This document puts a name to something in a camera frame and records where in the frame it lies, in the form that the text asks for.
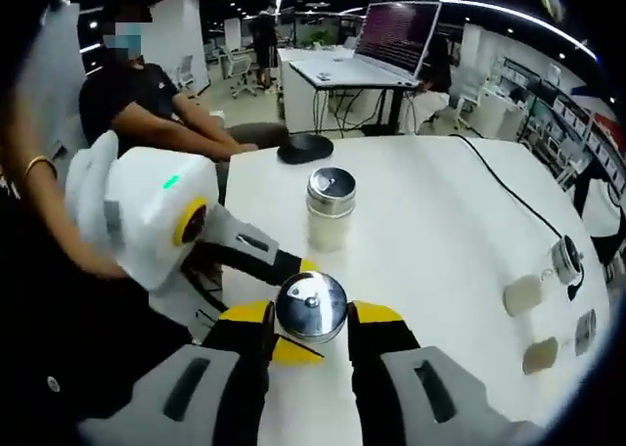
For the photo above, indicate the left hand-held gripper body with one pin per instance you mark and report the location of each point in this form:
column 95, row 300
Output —
column 142, row 196

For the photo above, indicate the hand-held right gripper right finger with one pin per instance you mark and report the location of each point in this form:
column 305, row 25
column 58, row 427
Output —
column 420, row 397

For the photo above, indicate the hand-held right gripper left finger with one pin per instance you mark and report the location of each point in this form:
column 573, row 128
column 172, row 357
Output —
column 161, row 397

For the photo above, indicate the small glass seasoning bottle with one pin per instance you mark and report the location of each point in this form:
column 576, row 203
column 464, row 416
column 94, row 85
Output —
column 310, row 309
column 327, row 226

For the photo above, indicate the tall seasoning bottle brown powder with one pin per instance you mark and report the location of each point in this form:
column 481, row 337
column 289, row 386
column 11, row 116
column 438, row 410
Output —
column 538, row 355

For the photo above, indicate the tall seasoning bottle beige powder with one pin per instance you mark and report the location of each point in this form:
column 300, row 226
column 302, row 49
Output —
column 523, row 294

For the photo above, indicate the person's dark clothing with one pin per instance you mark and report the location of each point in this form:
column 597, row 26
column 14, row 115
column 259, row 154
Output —
column 58, row 328

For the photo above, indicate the white office chair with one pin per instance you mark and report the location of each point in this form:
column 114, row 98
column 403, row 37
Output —
column 186, row 72
column 462, row 108
column 243, row 67

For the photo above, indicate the white standing desk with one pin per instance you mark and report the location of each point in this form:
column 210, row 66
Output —
column 313, row 72

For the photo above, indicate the small green plant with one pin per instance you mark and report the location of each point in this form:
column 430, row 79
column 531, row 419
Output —
column 322, row 37

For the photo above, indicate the open silver laptop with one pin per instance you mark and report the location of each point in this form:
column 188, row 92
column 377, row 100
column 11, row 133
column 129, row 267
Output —
column 391, row 35

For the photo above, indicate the chair with black-white shirt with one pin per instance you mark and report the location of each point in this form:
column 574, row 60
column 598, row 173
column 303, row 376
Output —
column 604, row 206

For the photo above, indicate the shelf with white bins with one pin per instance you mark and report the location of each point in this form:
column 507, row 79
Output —
column 562, row 108

